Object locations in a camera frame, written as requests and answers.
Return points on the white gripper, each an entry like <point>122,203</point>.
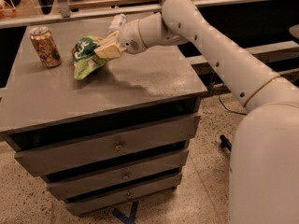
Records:
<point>130,37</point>

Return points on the green rice chip bag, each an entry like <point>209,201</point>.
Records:
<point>85,59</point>

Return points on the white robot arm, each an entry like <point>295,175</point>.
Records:
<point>264,163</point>

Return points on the orange soda can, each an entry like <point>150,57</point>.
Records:
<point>45,46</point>

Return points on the clear plastic water bottle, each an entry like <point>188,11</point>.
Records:
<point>116,24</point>

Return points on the grey drawer cabinet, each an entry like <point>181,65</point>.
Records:
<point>47,106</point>

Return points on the middle grey drawer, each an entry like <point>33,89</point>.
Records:
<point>74,187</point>

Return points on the grey drawer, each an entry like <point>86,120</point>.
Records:
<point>56,158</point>
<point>123,195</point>
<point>74,187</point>

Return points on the top grey drawer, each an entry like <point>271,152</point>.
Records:
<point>56,158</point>

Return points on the black metal stand base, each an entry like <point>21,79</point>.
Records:
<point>225,142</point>

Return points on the bottom grey drawer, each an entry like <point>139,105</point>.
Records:
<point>123,195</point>

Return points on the metal railing frame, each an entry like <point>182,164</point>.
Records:
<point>29,12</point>

